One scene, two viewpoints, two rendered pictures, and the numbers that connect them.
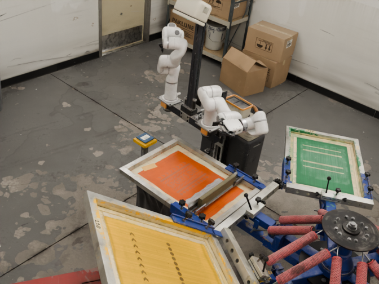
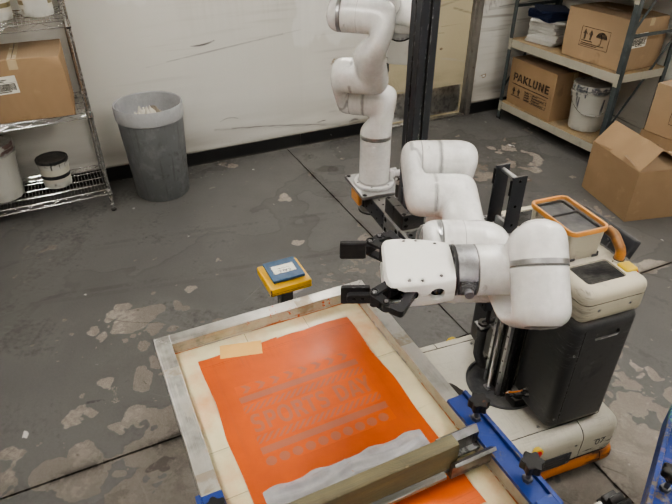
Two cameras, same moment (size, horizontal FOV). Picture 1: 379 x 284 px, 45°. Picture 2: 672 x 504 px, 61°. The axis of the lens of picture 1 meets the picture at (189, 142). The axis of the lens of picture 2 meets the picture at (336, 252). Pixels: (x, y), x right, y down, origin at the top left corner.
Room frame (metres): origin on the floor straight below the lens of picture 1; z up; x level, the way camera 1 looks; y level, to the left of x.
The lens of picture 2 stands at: (1.64, -0.45, 1.97)
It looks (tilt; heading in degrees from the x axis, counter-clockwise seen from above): 34 degrees down; 28
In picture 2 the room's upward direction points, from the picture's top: straight up
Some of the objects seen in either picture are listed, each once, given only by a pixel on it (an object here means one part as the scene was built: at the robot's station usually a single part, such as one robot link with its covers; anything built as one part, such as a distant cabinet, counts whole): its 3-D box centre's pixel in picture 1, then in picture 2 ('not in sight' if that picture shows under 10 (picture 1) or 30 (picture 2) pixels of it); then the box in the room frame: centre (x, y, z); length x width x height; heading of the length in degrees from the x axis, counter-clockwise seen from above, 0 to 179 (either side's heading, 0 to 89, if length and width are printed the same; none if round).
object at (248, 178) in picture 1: (243, 179); (498, 455); (2.44, -0.40, 0.98); 0.30 x 0.05 x 0.07; 53
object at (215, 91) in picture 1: (212, 96); (446, 173); (2.84, -0.12, 1.37); 0.13 x 0.10 x 0.16; 117
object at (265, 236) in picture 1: (240, 222); not in sight; (2.10, -0.39, 0.89); 1.24 x 0.06 x 0.06; 53
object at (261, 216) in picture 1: (261, 219); not in sight; (2.03, -0.49, 1.02); 0.17 x 0.06 x 0.05; 53
